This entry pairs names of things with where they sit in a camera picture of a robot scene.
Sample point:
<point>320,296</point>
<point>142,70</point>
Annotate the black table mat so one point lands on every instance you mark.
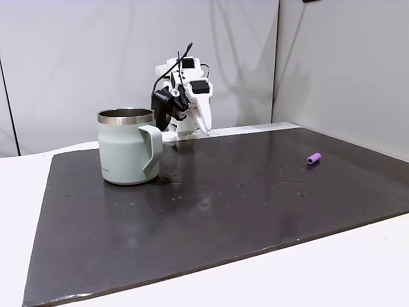
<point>223,217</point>

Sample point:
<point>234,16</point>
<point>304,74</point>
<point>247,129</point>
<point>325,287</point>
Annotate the purple ribbed pen grip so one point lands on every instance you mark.
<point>314,159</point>

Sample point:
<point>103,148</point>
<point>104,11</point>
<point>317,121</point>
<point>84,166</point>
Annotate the black wall-mounted object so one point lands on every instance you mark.
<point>311,1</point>

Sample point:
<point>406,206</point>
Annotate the mint green steel-rimmed mug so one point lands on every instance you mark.
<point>126,153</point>

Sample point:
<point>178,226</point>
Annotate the black oval camera box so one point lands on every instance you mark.
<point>161,107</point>

